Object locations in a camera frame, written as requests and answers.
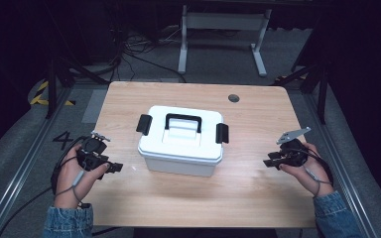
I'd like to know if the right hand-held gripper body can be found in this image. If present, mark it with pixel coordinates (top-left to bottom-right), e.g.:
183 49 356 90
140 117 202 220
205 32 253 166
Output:
275 126 313 169

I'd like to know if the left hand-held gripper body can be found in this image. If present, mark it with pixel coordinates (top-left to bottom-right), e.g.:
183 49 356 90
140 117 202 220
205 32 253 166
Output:
75 131 112 173

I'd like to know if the white plastic storage box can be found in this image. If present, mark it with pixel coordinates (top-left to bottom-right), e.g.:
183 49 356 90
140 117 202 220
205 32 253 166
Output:
137 104 225 179

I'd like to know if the person's right hand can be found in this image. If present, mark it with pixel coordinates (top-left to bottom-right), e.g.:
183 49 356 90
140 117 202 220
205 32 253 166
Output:
279 141 335 199

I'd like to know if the person's left hand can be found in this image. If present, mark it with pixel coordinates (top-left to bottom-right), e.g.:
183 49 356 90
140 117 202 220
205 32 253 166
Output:
55 143 111 210

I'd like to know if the black metal stand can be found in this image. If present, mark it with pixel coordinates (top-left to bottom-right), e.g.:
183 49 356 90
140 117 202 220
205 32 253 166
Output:
44 54 111 121
273 58 332 126

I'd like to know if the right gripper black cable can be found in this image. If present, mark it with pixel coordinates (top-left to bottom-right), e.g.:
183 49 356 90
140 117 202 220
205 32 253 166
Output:
297 148 335 186

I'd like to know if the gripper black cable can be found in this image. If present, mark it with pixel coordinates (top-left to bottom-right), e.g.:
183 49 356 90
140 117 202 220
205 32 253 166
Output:
297 148 335 186
0 135 92 238

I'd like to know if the left gripper grey wrist cord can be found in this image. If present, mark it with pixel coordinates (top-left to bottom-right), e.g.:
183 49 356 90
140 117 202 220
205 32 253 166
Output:
53 169 86 205

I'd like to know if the gripper grey wrist cord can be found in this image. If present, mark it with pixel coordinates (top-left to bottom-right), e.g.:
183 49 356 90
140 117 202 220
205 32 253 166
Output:
53 169 86 205
303 166 333 200

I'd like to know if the right gripper grey wrist cord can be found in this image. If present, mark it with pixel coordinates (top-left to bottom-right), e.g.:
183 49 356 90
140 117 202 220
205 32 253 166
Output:
303 166 333 200

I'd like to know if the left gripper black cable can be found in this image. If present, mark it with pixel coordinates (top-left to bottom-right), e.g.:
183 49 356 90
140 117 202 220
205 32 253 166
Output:
0 135 92 238

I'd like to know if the black floor cable bundle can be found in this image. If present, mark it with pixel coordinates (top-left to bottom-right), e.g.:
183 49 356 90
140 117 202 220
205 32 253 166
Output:
110 28 189 84

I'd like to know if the white metal desk frame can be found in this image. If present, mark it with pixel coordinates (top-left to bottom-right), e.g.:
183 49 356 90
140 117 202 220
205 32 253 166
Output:
177 4 274 78

